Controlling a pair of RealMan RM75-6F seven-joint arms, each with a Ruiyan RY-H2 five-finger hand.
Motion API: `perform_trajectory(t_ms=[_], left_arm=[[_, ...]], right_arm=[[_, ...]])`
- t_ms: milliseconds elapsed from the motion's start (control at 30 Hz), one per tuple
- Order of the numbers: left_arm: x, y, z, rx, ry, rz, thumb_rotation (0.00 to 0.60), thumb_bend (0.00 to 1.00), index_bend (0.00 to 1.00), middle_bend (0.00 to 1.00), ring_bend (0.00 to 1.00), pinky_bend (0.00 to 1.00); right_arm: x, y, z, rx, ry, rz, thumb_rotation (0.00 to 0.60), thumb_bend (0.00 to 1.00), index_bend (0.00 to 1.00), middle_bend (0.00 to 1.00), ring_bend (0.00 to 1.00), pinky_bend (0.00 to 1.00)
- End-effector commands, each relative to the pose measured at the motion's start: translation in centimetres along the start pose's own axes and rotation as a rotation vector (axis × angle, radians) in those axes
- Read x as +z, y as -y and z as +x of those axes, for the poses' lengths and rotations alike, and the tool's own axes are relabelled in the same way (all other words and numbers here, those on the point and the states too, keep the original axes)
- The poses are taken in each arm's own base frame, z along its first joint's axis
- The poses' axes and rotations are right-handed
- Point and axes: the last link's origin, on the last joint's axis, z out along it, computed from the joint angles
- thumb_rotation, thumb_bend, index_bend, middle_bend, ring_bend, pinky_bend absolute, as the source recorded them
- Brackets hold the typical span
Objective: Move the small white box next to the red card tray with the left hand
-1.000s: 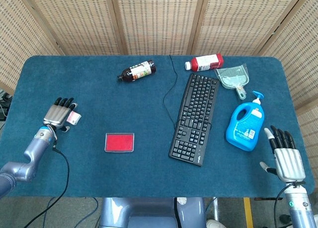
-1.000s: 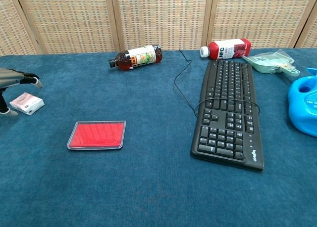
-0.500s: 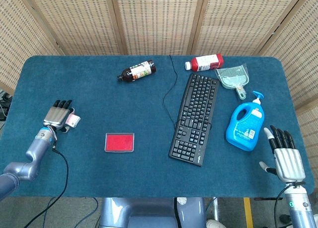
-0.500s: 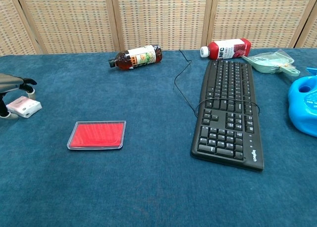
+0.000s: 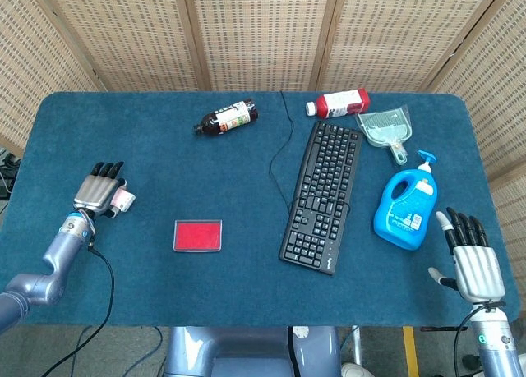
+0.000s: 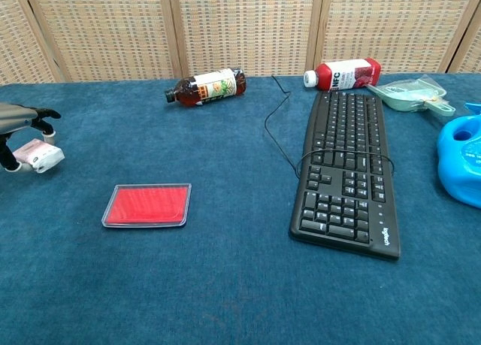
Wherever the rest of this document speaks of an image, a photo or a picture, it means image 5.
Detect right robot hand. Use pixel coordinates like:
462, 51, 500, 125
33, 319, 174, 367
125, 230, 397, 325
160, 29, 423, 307
427, 206, 506, 305

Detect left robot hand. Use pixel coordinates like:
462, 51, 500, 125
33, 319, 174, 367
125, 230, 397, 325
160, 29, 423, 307
72, 161, 128, 218

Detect small pink-white box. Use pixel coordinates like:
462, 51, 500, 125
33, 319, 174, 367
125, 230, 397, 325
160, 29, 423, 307
109, 186, 136, 213

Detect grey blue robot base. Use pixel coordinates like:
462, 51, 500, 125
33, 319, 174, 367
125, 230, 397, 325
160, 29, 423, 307
163, 325, 343, 377

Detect blue table mat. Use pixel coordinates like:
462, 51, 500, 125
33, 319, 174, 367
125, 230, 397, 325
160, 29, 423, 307
0, 90, 522, 328

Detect blue detergent pump bottle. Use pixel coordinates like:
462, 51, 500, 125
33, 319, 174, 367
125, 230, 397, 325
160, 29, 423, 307
372, 149, 439, 251

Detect red card pouch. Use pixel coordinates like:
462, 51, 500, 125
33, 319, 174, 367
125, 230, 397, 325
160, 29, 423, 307
172, 218, 224, 254

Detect dark brown drink bottle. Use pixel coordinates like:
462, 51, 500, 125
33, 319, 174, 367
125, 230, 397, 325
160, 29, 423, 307
193, 98, 260, 136

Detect white shoe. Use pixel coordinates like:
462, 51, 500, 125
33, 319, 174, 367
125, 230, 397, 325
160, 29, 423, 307
340, 362, 376, 377

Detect clear green dustpan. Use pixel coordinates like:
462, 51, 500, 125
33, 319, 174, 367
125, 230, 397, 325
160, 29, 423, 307
354, 105, 412, 165

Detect black computer keyboard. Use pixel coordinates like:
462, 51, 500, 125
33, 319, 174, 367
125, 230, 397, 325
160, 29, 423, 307
279, 121, 365, 277

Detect red juice bottle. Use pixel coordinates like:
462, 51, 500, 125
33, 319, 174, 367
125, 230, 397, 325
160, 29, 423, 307
305, 88, 371, 119

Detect woven folding screen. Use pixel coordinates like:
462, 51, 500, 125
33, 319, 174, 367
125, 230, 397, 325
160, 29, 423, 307
0, 0, 526, 304

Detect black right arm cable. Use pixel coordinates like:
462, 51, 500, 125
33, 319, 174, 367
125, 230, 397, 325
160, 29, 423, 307
453, 301, 507, 377

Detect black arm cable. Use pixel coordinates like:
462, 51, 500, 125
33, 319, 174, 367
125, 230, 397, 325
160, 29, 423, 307
453, 301, 507, 377
40, 243, 116, 377

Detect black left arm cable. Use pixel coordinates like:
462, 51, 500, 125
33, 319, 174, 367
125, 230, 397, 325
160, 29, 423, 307
40, 243, 116, 377

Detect blue floor cable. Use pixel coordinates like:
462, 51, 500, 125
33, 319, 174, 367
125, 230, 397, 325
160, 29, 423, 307
121, 326, 164, 377

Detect black keyboard cable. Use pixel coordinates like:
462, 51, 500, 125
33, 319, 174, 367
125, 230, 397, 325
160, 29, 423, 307
269, 90, 354, 218

